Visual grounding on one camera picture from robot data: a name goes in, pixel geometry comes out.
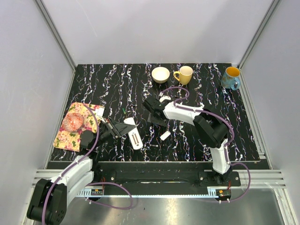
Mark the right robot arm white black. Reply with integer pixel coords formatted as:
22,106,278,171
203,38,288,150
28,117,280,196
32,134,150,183
142,96,232,185

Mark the cream ceramic bowl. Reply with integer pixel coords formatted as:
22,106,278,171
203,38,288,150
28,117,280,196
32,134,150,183
151,67,170,84

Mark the yellow mug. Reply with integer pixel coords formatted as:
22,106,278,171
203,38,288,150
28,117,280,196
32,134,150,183
173,66,193,85

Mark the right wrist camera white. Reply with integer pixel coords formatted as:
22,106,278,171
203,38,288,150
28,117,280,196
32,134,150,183
159,92,172,103

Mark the white remote control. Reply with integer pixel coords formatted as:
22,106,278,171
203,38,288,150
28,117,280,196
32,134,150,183
124,117,143,150

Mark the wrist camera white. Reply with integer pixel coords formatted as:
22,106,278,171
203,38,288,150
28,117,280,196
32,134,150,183
159,92,172,103
95,107,105,121

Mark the blue floral mug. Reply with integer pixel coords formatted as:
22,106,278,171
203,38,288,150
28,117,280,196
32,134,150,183
221,67,240,90

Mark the white battery cover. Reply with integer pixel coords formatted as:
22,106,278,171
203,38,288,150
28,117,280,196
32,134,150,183
160,131,171,141

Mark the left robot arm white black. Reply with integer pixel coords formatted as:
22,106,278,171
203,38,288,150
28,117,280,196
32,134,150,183
26,118,137,225

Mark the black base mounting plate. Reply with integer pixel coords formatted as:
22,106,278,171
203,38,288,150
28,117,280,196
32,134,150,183
101,169,241,187

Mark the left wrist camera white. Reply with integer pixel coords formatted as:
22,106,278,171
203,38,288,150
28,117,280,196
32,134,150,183
95,107,105,121

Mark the red patterned glass bowl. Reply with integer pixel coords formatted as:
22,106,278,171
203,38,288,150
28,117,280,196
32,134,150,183
62,112,83,132

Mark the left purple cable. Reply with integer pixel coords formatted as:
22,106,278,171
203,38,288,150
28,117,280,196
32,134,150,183
41,104,134,225

